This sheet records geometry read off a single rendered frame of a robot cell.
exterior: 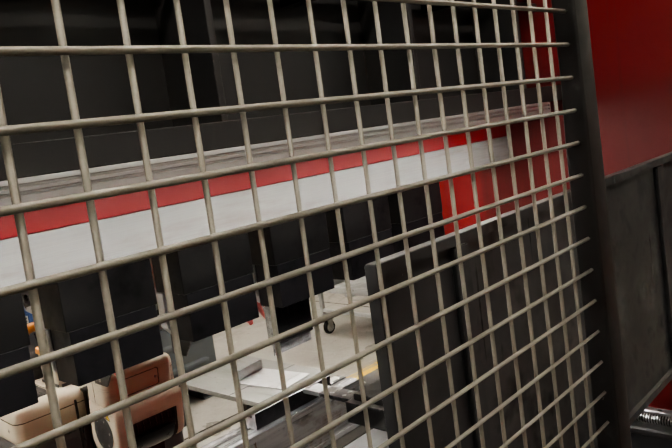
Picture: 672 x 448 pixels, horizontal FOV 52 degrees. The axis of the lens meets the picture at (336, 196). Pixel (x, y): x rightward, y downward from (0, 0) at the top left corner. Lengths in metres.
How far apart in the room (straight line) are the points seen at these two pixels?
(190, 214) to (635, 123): 1.12
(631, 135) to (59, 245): 1.33
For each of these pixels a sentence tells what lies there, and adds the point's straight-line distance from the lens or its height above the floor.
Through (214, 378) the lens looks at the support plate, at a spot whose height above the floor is 1.00.
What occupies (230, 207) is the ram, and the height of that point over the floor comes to 1.38.
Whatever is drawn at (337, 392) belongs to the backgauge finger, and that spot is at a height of 1.00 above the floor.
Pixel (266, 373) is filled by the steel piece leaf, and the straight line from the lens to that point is 1.51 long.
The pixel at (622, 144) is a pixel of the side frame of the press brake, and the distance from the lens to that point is 1.84.
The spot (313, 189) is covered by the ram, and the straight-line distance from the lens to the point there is 1.35.
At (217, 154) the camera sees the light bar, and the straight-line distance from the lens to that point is 0.94.
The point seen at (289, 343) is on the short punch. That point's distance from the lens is 1.37.
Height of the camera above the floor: 1.49
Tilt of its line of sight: 5 degrees down
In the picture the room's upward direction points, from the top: 8 degrees counter-clockwise
